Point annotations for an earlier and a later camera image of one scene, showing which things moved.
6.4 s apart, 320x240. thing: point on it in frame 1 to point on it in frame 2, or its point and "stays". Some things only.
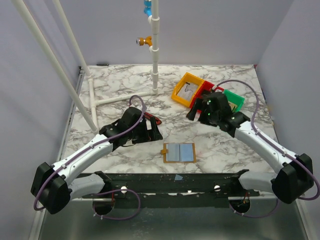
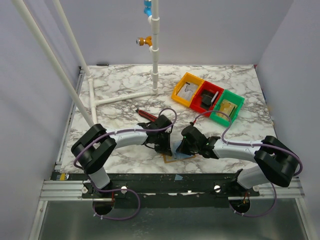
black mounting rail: x=172 y=190 stays
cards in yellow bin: x=188 y=90 stays
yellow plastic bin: x=190 y=78 stays
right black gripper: x=200 y=110 to x=185 y=146
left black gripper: x=152 y=130 to x=164 y=144
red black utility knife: x=148 y=116 stays
